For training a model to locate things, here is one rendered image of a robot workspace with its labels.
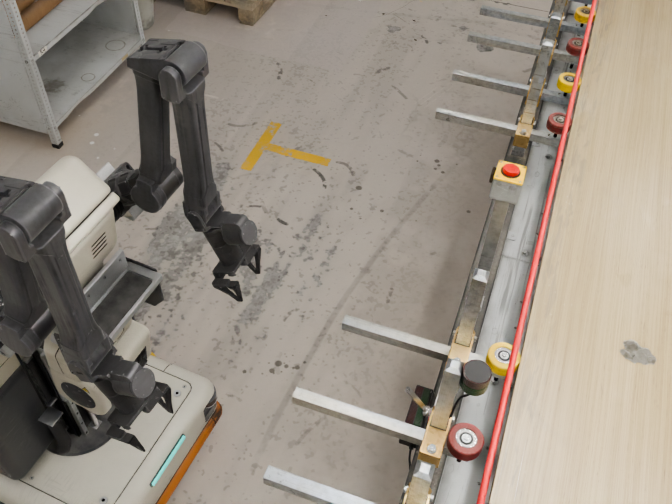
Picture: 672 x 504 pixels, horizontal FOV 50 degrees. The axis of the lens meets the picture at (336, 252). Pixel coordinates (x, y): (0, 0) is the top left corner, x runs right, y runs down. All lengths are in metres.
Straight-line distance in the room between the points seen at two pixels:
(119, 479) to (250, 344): 0.81
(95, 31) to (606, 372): 3.47
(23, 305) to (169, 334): 1.62
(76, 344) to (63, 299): 0.13
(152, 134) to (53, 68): 2.71
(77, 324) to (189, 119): 0.45
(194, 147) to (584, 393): 1.06
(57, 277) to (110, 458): 1.25
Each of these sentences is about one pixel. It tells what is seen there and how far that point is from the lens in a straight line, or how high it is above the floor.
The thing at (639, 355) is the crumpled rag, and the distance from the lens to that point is 1.92.
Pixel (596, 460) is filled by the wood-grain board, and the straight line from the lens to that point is 1.74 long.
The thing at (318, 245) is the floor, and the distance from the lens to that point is 3.21.
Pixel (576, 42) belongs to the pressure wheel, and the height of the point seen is 0.91.
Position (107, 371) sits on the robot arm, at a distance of 1.43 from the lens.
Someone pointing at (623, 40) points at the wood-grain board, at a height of 0.90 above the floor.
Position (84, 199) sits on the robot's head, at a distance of 1.55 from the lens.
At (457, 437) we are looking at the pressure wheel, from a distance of 1.68.
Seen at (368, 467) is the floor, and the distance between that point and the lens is 2.62.
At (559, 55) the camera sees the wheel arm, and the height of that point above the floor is 0.85.
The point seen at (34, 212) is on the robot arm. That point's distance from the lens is 1.14.
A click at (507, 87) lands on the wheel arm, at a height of 0.83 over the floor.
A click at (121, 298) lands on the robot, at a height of 1.04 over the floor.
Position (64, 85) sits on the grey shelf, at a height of 0.14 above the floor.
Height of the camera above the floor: 2.37
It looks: 48 degrees down
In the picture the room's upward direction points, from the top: 2 degrees clockwise
